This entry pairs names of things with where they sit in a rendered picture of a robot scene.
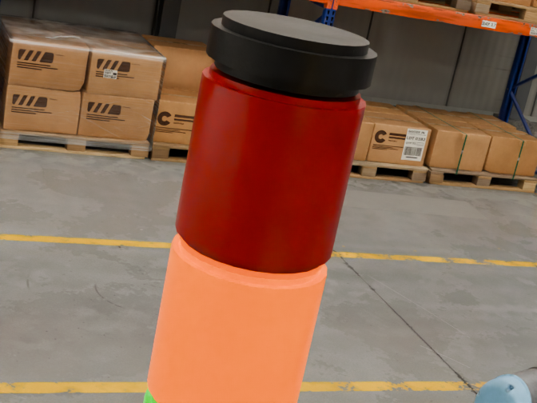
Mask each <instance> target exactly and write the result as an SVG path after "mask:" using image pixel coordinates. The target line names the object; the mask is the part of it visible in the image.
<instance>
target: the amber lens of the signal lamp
mask: <svg viewBox="0 0 537 403"><path fill-rule="evenodd" d="M326 276H327V267H326V265H325V264H323V265H320V266H319V267H318V268H315V269H312V270H310V271H308V272H303V273H262V272H255V271H251V270H247V269H240V268H237V267H233V266H231V265H226V264H224V263H221V262H219V261H214V260H213V259H211V258H209V257H206V256H204V255H202V254H200V253H198V252H197V251H196V250H194V249H192V248H191V247H189V246H188V245H187V244H186V242H185V241H184V240H183V239H182V237H181V236H180V235H179V234H177V235H175V237H174V239H173V241H172V245H171V249H170V254H169V262H168V267H167V271H166V276H165V284H164V289H163V294H162V299H161V307H160V312H159V316H158V321H157V329H156V334H155V338H154V343H153V352H152V357H151V361H150V366H149V374H148V379H147V381H148V388H149V391H150V393H151V394H152V396H153V398H154V400H155V401H156V402H157V403H297V400H298V397H299V393H300V387H301V383H302V380H303V376H304V370H305V366H306V362H307V359H308V352H309V349H310V345H311V341H312V335H313V331H314V328H315V324H316V318H317V314H318V310H319V307H320V300H321V297H322V293H323V289H324V283H325V279H326Z"/></svg>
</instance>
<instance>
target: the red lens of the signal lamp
mask: <svg viewBox="0 0 537 403"><path fill-rule="evenodd" d="M365 107H366V101H365V100H363V99H362V98H361V97H360V93H358V94H357V95H355V96H353V97H348V98H326V97H317V96H309V95H304V94H294V93H290V92H286V91H282V90H275V89H271V88H268V87H265V86H259V85H257V84H253V83H251V82H247V81H244V80H241V79H239V78H235V77H233V76H231V75H229V74H226V73H224V72H223V71H221V70H219V69H218V68H216V66H215V64H214V63H213V64H212V65H211V66H210V67H206V68H205V69H204V70H203V71H202V75H201V83H200V88H199V93H198V97H197V105H196V110H195V115H194V119H193V128H192V133H191V138H190V142H189V150H188V155H187V159H186V164H185V172H184V177H183V182H182V187H181V195H180V200H179V204H178V209H177V217H176V222H175V226H176V230H177V232H178V234H179V235H180V236H181V237H182V239H183V240H184V241H185V242H186V244H187V245H188V246H189V247H191V248H192V249H194V250H196V251H197V252H198V253H200V254H202V255H204V256H206V257H209V258H211V259H213V260H214V261H219V262H221V263H224V264H226V265H231V266H233V267H237V268H240V269H247V270H251V271H255V272H262V273H303V272H308V271H310V270H312V269H315V268H318V267H319V266H320V265H323V264H325V263H326V262H327V261H328V260H329V259H330V258H331V255H332V249H333V245H334V241H335V238H336V231H337V228H338V224H339V220H340V215H341V210H342V207H343V204H344V197H345V194H346V189H347V186H348V179H349V176H350V173H351V168H352V163H353V159H354V155H355V152H356V145H357V142H358V138H359V134H360V128H361V124H362V121H363V117H364V111H365Z"/></svg>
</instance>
